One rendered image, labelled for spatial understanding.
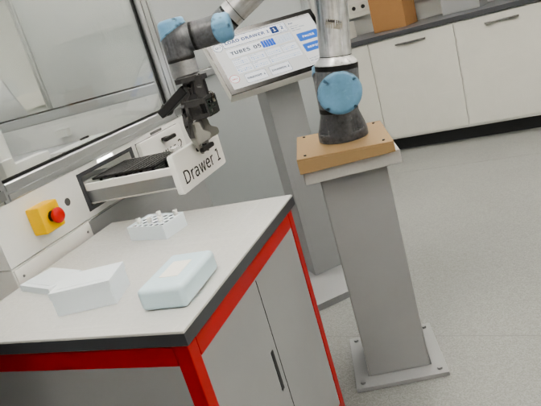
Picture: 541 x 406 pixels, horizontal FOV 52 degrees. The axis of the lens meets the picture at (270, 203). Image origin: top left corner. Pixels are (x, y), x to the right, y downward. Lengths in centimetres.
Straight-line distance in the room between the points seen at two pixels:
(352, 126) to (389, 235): 35
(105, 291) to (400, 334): 107
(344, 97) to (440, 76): 287
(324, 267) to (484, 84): 217
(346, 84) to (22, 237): 90
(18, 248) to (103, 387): 51
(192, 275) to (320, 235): 163
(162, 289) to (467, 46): 356
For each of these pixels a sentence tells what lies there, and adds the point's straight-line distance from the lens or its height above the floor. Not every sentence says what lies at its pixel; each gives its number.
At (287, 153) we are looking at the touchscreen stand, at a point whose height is 64.
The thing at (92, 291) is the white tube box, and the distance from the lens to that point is 112.
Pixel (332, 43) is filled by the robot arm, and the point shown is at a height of 109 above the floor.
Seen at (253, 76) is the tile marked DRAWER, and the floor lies 100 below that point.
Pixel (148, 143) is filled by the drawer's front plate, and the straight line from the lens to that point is 195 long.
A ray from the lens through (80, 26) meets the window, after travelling 189.
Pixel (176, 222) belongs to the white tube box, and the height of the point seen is 78.
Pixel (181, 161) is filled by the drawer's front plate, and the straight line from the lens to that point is 152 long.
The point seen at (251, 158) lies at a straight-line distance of 345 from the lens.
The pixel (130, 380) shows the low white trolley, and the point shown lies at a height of 66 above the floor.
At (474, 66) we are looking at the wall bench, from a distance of 430.
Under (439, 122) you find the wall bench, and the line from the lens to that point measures 441.
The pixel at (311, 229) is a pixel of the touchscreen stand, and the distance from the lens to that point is 257.
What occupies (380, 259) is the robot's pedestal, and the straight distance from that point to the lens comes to 175.
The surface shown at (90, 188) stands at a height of 88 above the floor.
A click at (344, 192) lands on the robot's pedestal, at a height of 66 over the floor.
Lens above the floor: 117
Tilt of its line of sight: 17 degrees down
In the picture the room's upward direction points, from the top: 16 degrees counter-clockwise
